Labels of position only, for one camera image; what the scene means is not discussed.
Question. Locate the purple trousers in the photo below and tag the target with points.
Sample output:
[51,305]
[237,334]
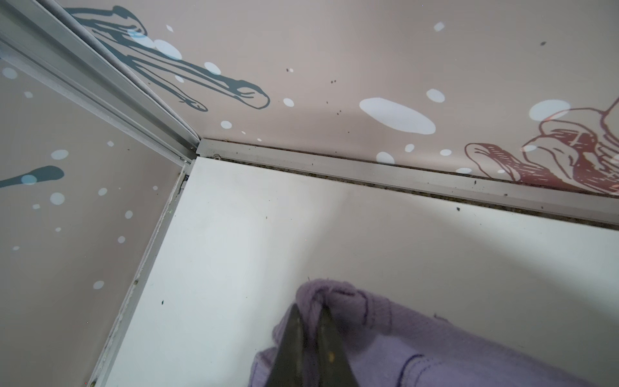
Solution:
[388,344]

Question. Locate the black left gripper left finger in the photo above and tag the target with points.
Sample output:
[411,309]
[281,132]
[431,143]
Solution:
[287,369]

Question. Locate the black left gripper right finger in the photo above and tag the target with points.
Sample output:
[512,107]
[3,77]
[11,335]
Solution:
[334,368]

